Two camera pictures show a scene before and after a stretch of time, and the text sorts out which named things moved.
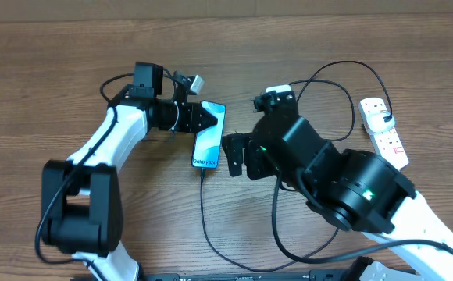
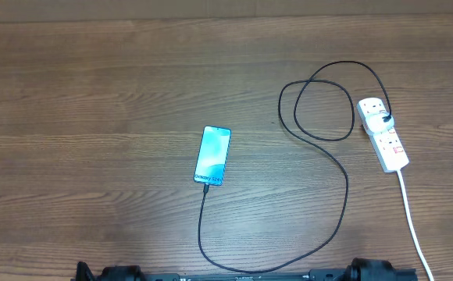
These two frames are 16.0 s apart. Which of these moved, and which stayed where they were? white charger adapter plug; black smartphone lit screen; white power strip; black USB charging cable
Moved: black smartphone lit screen; black USB charging cable
Stayed: white power strip; white charger adapter plug
